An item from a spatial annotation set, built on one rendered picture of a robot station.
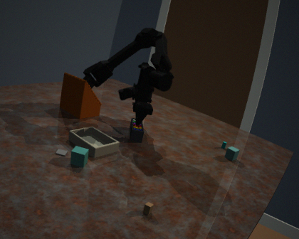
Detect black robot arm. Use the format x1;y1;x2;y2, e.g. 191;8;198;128
83;28;174;100

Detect teal cube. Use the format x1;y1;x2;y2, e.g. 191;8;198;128
225;147;240;161
70;146;89;168

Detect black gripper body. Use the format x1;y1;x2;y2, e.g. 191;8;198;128
133;82;154;115

